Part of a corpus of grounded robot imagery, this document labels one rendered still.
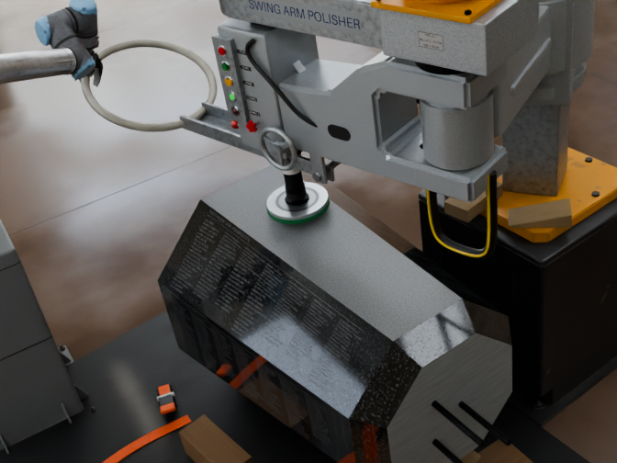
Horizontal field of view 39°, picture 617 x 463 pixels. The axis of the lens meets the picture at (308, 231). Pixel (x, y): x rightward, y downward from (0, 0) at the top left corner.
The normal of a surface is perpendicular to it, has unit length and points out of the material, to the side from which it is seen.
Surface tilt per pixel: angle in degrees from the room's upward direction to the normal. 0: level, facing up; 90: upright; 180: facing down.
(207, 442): 0
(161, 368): 0
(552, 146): 90
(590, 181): 0
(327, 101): 90
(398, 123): 90
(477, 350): 90
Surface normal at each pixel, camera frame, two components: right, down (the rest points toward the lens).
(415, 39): -0.64, 0.52
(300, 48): 0.76, 0.29
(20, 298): 0.49, 0.45
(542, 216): -0.33, -0.78
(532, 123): -0.40, 0.58
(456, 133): -0.14, 0.60
